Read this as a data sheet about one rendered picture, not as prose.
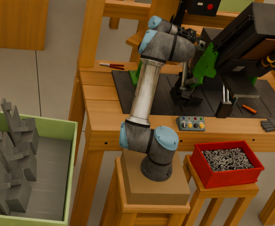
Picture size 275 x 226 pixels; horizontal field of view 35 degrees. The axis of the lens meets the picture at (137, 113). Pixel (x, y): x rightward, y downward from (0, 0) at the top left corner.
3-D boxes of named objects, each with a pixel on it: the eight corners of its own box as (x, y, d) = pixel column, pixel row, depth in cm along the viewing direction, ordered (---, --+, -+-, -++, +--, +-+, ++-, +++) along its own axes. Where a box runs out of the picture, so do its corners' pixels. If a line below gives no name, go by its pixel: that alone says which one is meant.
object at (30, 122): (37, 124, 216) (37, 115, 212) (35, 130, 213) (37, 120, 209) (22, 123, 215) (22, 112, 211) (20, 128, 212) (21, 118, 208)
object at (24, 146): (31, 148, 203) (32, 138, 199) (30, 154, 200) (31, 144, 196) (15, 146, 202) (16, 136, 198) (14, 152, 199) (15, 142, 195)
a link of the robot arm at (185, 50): (202, 41, 188) (191, 40, 236) (178, 35, 187) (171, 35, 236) (196, 68, 190) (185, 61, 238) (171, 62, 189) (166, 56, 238)
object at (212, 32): (238, 92, 283) (258, 46, 263) (195, 89, 274) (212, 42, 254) (228, 75, 297) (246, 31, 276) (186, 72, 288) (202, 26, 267)
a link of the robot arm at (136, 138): (148, 157, 192) (178, 33, 188) (114, 149, 192) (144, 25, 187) (147, 152, 204) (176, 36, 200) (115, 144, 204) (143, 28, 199)
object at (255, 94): (258, 100, 243) (260, 95, 241) (232, 98, 238) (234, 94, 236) (232, 60, 272) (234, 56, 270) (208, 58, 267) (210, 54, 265)
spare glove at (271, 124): (281, 118, 270) (283, 115, 268) (291, 130, 263) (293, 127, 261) (255, 121, 262) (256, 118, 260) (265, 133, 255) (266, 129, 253)
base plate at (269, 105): (294, 121, 274) (295, 119, 273) (123, 116, 242) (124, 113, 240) (265, 82, 305) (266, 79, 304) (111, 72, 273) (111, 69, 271)
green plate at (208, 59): (208, 86, 253) (229, 57, 242) (197, 83, 249) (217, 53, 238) (202, 74, 261) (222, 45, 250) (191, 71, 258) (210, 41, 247)
